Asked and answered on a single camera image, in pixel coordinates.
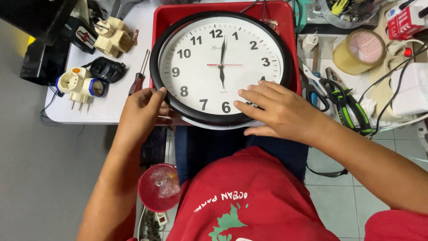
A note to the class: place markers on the person's red shirt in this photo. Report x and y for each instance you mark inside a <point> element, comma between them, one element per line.
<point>250,200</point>

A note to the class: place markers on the white blue plug adapter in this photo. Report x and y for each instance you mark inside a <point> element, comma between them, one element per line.
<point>80,86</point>

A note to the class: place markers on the clear plastic wrapper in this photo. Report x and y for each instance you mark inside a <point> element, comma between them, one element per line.
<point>164,182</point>

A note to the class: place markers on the green black pliers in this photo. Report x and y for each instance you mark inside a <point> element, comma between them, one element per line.
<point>349,103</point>

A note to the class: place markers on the white power adapter block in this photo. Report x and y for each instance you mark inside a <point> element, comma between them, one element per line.
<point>409,90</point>

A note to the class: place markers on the black box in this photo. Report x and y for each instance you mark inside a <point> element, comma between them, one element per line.
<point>36,43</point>

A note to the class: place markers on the red plastic tray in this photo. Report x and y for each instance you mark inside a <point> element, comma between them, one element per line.
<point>174,20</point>

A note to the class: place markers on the red round bowl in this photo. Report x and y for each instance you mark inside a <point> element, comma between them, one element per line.
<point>150,194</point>

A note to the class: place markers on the person's right hand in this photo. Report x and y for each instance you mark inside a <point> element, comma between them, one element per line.
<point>281,112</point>

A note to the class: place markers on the white power strip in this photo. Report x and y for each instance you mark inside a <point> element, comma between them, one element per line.
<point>161,218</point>

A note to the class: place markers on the black plug adapter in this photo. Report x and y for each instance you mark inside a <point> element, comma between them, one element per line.
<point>106,69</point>

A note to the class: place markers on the clear packing tape roll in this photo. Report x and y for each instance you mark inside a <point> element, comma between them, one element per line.
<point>359,52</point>

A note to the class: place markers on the white small plug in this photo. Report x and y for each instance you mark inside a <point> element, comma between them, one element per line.
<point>309,42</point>

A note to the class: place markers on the red white box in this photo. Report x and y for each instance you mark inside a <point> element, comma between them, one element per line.
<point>406,21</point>

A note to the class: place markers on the clear container of parts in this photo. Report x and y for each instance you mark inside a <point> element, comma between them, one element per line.
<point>347,11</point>

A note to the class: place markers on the person's dark blue trousers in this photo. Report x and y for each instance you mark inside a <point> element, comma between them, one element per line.
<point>207,147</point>

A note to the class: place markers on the round black wall clock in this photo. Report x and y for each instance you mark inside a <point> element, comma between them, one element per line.
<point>220,68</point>

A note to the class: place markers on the cream multi plug adapter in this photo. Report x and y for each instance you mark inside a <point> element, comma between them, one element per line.
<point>113,36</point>

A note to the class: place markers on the person's left hand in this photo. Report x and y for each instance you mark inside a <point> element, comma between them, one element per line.
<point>142,108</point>

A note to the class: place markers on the black battery block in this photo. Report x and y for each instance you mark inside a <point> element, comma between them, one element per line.
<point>79,36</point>

